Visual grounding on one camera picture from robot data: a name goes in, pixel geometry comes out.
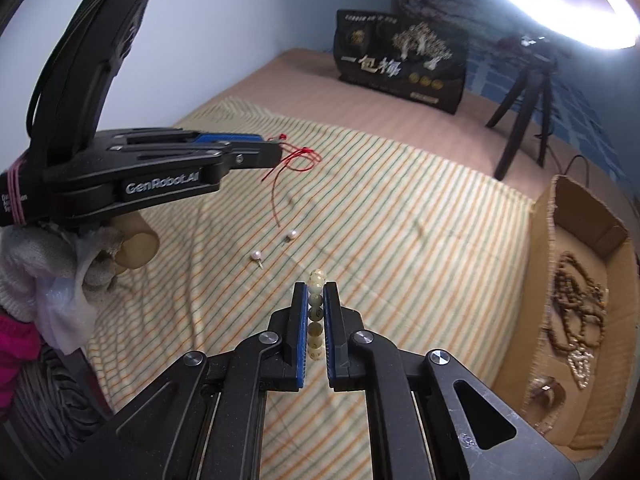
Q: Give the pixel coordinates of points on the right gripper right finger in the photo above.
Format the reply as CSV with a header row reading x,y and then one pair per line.
x,y
429,417

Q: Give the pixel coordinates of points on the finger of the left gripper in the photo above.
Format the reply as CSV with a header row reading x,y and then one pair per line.
x,y
205,137
250,154

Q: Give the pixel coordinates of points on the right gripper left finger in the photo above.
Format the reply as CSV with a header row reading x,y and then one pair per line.
x,y
203,417

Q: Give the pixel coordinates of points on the white pearl earring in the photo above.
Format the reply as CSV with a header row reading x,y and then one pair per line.
x,y
256,256
291,234

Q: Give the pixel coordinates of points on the gloved left hand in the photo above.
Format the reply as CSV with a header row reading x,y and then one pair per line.
x,y
59,281

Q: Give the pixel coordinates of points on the pink bed sheet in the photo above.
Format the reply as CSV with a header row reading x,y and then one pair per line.
x,y
304,84

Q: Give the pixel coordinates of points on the cardboard box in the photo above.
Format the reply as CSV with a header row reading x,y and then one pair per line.
x,y
579,318

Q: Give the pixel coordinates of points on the striped cloth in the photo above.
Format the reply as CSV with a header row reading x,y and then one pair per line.
x,y
431,253

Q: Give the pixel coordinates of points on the black snack bag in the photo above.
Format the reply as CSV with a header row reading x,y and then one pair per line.
x,y
413,60

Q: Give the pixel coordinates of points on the blue patterned blanket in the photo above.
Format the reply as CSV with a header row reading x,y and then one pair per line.
x,y
495,58

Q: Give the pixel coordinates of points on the camera on tripod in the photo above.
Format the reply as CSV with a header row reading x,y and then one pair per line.
x,y
538,47

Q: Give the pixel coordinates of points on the black camera tripod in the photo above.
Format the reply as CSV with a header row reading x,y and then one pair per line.
x,y
533,85

